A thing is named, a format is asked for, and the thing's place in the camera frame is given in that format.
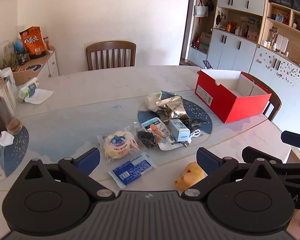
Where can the brown wooden chair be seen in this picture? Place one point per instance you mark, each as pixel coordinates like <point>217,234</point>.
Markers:
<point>274,99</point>
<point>110,54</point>

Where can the light blue carton box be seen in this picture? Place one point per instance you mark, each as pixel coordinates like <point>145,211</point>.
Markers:
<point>179,131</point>

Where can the brown wooden chair right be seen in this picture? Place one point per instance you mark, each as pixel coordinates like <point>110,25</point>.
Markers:
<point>274,99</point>

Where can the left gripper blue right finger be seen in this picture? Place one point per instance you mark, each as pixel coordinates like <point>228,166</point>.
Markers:
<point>214,165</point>

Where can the clear glass tumbler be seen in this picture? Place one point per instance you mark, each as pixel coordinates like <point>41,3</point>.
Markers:
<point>7,108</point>

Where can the round blue placemat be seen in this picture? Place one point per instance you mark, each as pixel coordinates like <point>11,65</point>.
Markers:
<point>198,118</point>

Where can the white green blue pouch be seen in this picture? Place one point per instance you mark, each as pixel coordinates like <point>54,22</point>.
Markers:
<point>153,98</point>

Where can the black seeds snack packet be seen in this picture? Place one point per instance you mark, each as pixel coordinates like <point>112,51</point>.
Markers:
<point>147,138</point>

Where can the orange snack bag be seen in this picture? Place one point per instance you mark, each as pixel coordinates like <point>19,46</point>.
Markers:
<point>33,42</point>

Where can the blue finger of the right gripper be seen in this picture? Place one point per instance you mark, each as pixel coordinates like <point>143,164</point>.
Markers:
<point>250,154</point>
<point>291,138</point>

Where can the blueberry bread clear package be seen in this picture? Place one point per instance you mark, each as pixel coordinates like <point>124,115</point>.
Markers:
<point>119,144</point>

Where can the white drawer sideboard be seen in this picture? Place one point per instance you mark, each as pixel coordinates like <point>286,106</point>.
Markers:
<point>44,68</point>

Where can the red cardboard shoe box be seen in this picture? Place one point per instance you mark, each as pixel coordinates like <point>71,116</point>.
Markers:
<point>230,94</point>

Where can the hanging grey tote bag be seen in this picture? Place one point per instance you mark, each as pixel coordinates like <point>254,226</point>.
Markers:
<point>200,10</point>

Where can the blue white wipes packet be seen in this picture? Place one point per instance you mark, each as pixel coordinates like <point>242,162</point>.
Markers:
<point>132,170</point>

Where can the crumpled white tissue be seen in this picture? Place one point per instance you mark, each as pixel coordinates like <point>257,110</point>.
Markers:
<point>6,139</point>

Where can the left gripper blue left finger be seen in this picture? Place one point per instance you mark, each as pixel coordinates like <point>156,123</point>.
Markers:
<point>82,165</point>

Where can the tissue pack with tissue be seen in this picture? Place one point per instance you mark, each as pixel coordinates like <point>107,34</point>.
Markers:
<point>30,93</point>

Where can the chicken breast white pouch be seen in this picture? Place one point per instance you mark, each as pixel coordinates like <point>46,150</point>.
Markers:
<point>165,140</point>

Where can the brown wooden chair far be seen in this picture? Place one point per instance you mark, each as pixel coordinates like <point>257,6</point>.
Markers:
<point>110,54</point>

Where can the silver foil snack bag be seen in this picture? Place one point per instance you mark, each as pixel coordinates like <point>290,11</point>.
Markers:
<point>173,108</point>

